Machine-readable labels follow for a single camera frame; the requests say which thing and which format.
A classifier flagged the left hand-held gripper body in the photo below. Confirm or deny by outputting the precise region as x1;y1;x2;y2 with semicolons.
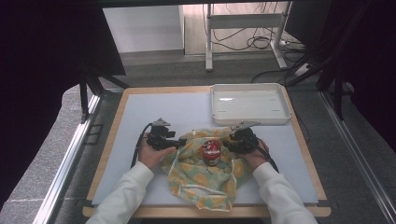
147;117;172;151

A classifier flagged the tangle of black floor cables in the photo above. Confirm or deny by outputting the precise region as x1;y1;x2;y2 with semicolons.
211;3;307;53

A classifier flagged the silver metal rail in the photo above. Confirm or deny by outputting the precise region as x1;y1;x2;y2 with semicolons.
32;94;102;224
320;91;396;223

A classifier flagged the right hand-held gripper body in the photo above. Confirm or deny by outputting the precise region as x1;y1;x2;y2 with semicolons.
230;120;261;154

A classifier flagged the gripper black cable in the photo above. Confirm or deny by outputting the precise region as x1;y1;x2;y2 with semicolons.
248;138;280;174
130;122;153;169

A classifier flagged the white metal desk frame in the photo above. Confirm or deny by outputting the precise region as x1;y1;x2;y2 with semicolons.
204;3;289;72

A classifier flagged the person's left hand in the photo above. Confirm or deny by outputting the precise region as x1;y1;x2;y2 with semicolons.
137;136;177;172

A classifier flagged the red lidded can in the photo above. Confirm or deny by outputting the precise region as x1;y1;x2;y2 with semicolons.
201;139;222;167

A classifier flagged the black metal stand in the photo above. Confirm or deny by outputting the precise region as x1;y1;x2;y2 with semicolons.
286;31;347;121
78;60;132;124

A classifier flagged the person's right hand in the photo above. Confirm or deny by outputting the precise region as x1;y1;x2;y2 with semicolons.
242;138;270;172

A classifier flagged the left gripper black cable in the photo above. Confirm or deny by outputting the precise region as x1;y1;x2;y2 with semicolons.
130;122;153;169

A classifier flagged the dark curtain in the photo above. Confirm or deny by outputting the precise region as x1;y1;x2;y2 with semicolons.
317;0;396;153
0;0;127;209

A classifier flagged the white plastic tray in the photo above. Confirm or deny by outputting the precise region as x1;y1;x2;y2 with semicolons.
209;82;293;126

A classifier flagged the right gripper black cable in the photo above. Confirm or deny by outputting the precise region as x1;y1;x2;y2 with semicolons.
248;138;280;174

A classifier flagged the white wall panel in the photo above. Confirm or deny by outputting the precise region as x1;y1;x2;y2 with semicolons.
102;5;185;54

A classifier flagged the yellow floral cloth bag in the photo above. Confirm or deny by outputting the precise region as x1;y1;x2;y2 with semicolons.
162;127;253;213

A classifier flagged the pale blue table mat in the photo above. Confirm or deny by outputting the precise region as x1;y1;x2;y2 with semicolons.
92;91;319;206

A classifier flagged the white power strip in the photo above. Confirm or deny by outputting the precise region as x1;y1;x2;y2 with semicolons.
293;63;314;77

